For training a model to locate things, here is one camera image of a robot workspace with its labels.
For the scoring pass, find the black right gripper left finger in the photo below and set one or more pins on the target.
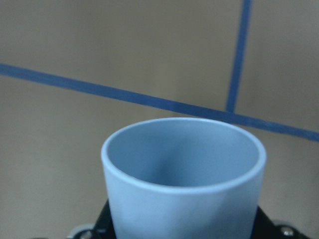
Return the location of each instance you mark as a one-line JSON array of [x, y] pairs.
[[101, 229]]

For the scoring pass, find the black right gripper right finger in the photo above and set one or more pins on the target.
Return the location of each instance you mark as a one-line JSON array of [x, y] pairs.
[[265, 228]]

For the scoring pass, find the light blue plastic cup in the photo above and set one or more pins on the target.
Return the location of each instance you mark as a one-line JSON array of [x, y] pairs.
[[183, 178]]

